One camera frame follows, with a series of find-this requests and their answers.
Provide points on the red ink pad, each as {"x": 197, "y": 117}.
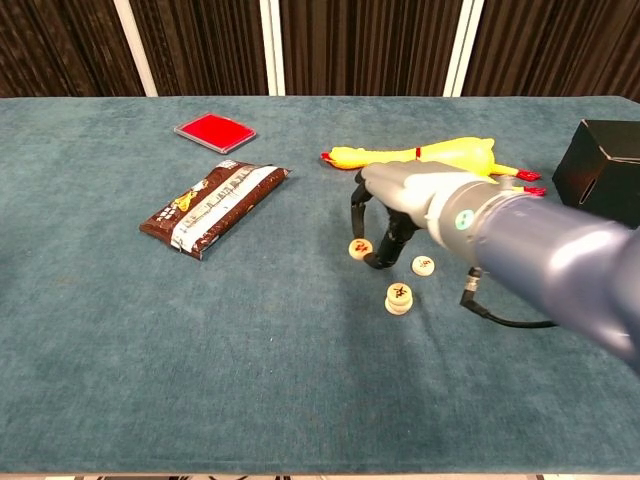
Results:
{"x": 215, "y": 131}

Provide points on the white partition frame post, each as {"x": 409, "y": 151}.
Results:
{"x": 463, "y": 50}
{"x": 136, "y": 50}
{"x": 272, "y": 50}

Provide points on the teal table cloth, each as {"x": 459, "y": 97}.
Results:
{"x": 150, "y": 350}

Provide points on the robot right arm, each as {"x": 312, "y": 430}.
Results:
{"x": 575, "y": 260}

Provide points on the brown snack packet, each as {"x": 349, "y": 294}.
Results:
{"x": 215, "y": 205}

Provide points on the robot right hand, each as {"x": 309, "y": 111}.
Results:
{"x": 410, "y": 187}

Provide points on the black cardboard box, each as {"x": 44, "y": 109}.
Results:
{"x": 600, "y": 165}

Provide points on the yellow rubber chicken toy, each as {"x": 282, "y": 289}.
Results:
{"x": 465, "y": 152}

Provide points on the dark brown pleated curtain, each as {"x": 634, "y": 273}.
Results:
{"x": 365, "y": 45}
{"x": 200, "y": 45}
{"x": 560, "y": 45}
{"x": 60, "y": 45}

